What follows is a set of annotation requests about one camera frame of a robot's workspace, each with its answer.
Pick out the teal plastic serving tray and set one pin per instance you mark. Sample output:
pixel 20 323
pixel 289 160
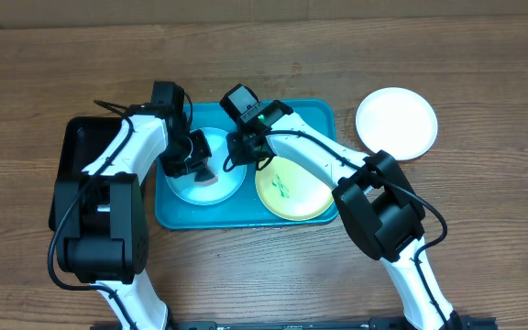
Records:
pixel 243 208

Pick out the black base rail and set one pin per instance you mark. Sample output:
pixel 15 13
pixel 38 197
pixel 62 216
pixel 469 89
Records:
pixel 375 323

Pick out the red sponge with dark scourer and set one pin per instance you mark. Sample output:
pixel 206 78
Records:
pixel 205 177

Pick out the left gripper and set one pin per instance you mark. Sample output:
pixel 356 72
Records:
pixel 200 149

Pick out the pink white plate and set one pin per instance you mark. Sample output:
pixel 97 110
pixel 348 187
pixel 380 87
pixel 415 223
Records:
pixel 398 121

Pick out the light blue plate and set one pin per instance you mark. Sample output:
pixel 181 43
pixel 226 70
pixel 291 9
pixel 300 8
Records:
pixel 227 182

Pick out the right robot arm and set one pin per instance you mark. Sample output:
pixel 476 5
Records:
pixel 379 209

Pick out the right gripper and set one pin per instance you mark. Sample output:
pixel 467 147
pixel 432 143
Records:
pixel 242 158

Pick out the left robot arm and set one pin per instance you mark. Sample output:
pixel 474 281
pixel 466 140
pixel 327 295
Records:
pixel 100 235

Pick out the yellow green plate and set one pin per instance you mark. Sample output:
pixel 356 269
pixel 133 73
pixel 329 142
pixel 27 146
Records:
pixel 291 192

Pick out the black rectangular tray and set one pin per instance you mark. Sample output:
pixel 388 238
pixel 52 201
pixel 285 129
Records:
pixel 85 139

